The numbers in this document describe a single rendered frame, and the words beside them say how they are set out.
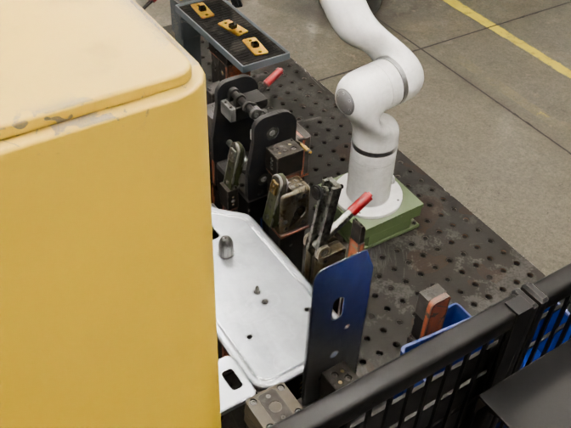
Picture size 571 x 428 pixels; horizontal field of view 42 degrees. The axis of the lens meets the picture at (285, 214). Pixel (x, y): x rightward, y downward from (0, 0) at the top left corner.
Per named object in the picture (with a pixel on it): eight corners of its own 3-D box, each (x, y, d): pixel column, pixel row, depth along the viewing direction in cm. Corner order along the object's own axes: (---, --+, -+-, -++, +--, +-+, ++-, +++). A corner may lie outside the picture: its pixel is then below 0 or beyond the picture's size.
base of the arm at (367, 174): (380, 165, 212) (387, 113, 199) (415, 206, 200) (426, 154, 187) (321, 183, 206) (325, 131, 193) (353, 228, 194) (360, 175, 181)
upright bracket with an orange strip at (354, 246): (330, 378, 168) (352, 218, 134) (336, 375, 169) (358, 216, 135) (338, 387, 166) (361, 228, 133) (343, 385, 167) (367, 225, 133)
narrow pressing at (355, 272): (300, 404, 128) (311, 270, 105) (353, 375, 133) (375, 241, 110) (302, 407, 128) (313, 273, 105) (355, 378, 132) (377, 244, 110)
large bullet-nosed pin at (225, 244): (216, 256, 156) (215, 234, 151) (228, 250, 157) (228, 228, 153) (223, 266, 154) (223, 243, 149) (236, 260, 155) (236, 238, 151)
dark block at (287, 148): (262, 275, 191) (265, 146, 162) (285, 266, 194) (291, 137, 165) (273, 288, 188) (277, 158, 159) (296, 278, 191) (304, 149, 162)
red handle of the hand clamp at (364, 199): (306, 239, 149) (362, 185, 149) (310, 243, 151) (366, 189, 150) (317, 251, 146) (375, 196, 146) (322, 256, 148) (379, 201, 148)
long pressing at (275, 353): (13, 49, 214) (12, 45, 213) (87, 30, 224) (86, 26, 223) (258, 397, 130) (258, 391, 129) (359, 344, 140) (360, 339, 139)
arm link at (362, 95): (407, 145, 189) (421, 66, 172) (353, 174, 181) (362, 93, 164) (375, 122, 196) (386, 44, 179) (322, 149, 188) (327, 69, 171)
